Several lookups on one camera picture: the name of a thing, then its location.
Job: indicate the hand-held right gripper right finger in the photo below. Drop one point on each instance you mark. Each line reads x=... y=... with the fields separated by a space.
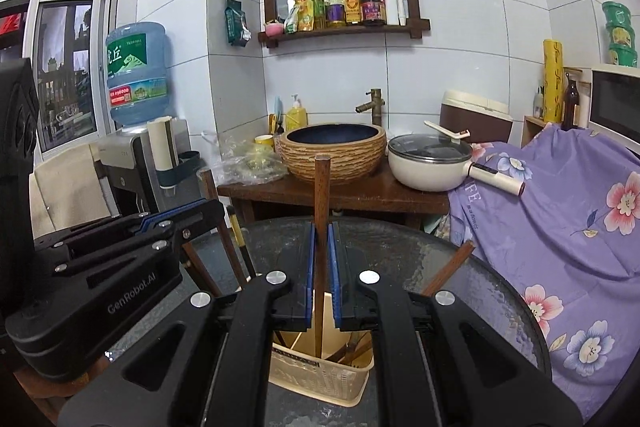
x=334 y=267

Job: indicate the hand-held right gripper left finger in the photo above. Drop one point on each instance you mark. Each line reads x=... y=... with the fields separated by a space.
x=310 y=267

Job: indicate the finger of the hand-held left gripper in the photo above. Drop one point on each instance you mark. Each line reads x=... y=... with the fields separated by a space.
x=165 y=212
x=150 y=242

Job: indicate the brown wooden chopstick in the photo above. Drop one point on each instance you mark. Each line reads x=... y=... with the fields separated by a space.
x=200 y=267
x=450 y=267
x=357 y=351
x=322 y=187
x=235 y=257

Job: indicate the cream perforated utensil basket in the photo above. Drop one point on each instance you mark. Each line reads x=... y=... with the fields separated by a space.
x=320 y=382

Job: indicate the teal cup holder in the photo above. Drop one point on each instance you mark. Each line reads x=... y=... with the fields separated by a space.
x=182 y=169

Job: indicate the grey water dispenser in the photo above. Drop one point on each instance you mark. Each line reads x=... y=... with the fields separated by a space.
x=125 y=167

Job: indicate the black chopstick with gold band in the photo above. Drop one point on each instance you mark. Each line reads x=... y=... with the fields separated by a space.
x=245 y=262

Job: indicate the cream paper cup sleeve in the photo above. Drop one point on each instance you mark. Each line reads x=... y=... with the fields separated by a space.
x=162 y=142

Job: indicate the dark wooden washstand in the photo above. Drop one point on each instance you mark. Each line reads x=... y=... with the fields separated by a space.
x=350 y=198

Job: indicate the clear plastic bags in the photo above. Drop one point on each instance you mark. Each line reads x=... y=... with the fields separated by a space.
x=240 y=162

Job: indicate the woven pattern wash basin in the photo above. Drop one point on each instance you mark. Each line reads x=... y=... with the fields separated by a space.
x=332 y=157

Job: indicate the yellow mug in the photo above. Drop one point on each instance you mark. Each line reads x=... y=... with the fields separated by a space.
x=264 y=143

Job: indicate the white pot with lid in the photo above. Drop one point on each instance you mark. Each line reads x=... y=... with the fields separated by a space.
x=425 y=172

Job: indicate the blue water jug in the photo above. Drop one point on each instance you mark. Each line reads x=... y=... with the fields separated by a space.
x=135 y=72

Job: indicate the blue brush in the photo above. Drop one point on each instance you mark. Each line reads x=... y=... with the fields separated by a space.
x=276 y=112

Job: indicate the yellow soap pump bottle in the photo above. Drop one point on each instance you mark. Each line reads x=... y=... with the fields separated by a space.
x=296 y=117

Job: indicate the brass faucet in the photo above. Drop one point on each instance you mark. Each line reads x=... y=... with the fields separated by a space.
x=372 y=104

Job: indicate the window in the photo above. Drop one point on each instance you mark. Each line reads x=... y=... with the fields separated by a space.
x=60 y=72

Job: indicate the white rice paddle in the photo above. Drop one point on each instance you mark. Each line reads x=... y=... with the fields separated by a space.
x=447 y=131

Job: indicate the green hanging bag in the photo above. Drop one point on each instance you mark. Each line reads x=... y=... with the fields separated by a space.
x=237 y=24

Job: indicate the brown and white rice cooker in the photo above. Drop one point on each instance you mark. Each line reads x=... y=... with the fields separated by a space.
x=475 y=117

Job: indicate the pink cup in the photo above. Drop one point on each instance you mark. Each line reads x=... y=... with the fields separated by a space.
x=273 y=29

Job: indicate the purple floral cloth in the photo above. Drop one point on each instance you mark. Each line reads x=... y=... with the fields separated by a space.
x=550 y=232

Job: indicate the green and yellow seasoning packets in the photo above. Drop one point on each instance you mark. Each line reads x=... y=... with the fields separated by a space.
x=300 y=14

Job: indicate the wooden rack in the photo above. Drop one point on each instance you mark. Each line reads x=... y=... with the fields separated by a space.
x=532 y=129

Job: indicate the green cooking oil bottle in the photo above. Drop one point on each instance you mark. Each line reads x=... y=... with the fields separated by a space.
x=320 y=9

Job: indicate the red capped sauce bottle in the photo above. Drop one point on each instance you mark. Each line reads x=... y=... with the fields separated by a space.
x=335 y=7

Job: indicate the small white bottle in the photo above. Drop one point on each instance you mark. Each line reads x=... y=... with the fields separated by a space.
x=538 y=104

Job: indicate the yellow label sauce bottle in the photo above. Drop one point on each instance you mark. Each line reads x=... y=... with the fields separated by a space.
x=352 y=4

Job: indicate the white squeeze bottle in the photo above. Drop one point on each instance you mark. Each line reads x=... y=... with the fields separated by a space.
x=391 y=7
x=402 y=9

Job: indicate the brown glass bottle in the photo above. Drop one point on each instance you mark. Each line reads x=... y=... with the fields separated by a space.
x=570 y=107

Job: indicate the yellow wrap roll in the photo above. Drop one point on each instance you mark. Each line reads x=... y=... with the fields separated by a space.
x=553 y=82

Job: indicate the white microwave oven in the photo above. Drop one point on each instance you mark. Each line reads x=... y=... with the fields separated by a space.
x=617 y=107

